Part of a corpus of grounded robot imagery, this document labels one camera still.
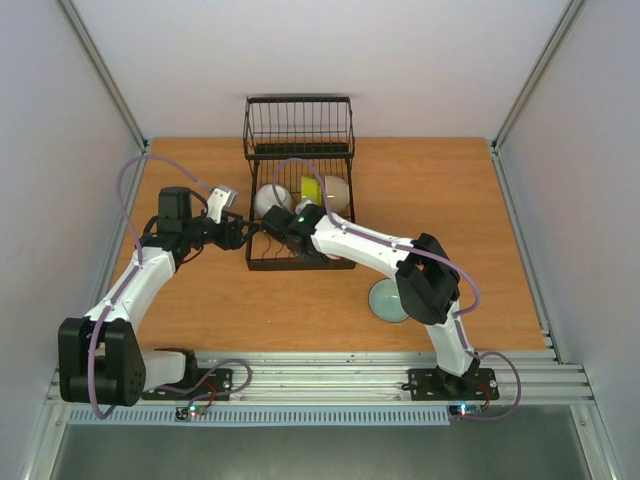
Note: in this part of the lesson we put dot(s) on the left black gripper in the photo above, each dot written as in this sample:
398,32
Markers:
235,241

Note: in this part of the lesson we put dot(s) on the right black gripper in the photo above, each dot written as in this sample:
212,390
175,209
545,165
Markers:
273,220

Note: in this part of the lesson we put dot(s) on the lime green bowl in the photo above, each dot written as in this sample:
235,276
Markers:
310,189

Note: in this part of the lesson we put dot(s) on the cream beige bowl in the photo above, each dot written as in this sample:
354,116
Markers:
337,191

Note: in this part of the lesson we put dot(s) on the pale teal bowl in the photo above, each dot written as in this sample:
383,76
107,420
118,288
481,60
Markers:
384,302

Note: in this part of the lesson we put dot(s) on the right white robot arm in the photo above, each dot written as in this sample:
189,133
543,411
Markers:
427,281

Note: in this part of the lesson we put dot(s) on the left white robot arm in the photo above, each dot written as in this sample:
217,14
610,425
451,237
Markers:
99,358

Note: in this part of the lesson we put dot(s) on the left small circuit board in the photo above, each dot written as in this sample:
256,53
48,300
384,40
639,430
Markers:
189,413

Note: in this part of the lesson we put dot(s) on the small circuit board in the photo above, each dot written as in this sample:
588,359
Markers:
464,410
189,413

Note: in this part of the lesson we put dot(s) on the right small circuit board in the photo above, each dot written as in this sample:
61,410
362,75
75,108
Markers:
464,410

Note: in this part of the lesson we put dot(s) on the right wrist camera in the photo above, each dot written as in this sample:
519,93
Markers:
303,204

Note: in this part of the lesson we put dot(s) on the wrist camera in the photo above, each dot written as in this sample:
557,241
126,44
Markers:
303,204
220,198

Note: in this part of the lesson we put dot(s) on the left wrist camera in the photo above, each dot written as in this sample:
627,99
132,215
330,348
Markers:
220,198

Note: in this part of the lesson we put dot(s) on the black wire dish rack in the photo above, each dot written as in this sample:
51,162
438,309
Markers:
285,137

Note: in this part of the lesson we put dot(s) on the aluminium rail base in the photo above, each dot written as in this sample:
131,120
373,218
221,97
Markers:
375,378

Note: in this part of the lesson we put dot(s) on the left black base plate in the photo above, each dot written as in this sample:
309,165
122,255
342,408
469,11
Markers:
220,381

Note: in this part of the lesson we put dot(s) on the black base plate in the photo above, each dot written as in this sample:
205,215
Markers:
220,381
432,384

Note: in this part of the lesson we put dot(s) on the grey slotted cable duct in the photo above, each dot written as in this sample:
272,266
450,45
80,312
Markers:
270,416

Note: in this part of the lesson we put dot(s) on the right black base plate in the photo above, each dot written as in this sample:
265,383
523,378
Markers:
432,384

